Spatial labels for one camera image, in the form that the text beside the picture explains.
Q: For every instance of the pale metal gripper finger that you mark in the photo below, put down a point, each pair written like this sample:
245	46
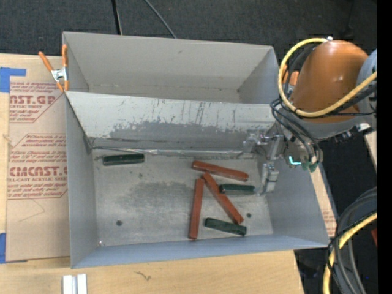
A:
254	142
269	176

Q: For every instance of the dark green flat block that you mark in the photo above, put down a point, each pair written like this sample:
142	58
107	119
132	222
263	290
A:
237	189
225	226
123	159

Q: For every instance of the red-brown flat block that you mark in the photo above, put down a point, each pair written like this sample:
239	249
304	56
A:
220	171
225	203
196	210

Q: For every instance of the grey metal bin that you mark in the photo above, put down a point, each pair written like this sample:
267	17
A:
153	201

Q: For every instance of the brown cardboard board red print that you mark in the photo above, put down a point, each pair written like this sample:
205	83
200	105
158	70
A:
36	213

